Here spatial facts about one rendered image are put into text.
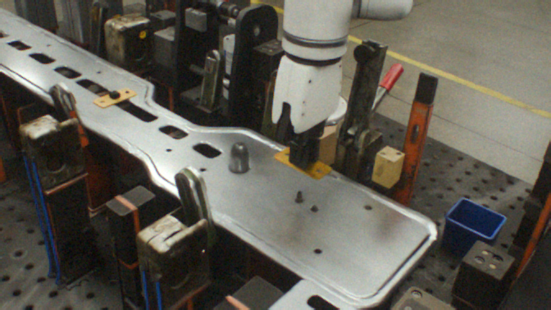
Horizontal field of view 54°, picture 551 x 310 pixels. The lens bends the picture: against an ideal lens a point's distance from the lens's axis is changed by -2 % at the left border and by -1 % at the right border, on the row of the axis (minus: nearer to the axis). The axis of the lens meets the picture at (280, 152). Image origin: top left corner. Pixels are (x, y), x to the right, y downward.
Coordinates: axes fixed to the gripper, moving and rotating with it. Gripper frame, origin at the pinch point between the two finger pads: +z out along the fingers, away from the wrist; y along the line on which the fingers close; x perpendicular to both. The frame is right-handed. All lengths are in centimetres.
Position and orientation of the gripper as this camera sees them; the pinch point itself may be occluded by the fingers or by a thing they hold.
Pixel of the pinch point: (304, 150)
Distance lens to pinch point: 79.8
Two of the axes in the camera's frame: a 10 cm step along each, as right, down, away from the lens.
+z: -0.6, 8.3, 5.5
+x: 7.7, 3.9, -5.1
